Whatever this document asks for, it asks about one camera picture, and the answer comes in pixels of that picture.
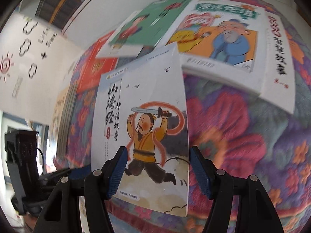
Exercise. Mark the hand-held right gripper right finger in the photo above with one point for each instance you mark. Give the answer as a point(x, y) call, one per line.
point(199, 172)

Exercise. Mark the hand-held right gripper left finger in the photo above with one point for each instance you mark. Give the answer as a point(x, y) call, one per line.
point(119, 170)

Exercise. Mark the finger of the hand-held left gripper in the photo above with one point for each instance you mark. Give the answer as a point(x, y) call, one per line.
point(77, 172)

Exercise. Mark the stack of thin books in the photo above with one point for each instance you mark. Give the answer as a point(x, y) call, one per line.
point(65, 116)

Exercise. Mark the white warrior cover book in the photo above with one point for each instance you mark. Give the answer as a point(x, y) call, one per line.
point(145, 89)

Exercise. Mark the red donkey cover book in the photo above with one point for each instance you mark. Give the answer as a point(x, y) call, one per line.
point(94, 68)

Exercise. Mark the row of dark shelved books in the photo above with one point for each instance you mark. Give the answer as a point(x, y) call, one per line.
point(55, 7)

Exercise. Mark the floral blanket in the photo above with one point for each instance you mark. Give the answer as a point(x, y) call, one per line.
point(243, 138)

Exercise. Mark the white boxed book set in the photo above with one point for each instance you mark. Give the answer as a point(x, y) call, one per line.
point(218, 36)

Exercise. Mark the green girl cover book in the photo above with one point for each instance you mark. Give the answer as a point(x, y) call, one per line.
point(145, 24)

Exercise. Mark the white wall switch panel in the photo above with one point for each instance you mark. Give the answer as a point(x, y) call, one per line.
point(17, 87)

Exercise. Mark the black cloud wall sticker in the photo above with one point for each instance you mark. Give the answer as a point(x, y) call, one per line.
point(30, 27)
point(32, 70)
point(25, 47)

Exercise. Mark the red sun wall sticker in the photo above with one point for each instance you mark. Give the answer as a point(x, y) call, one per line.
point(5, 64)

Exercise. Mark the black lettering wall sticker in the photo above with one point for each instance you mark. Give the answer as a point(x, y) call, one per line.
point(47, 36)

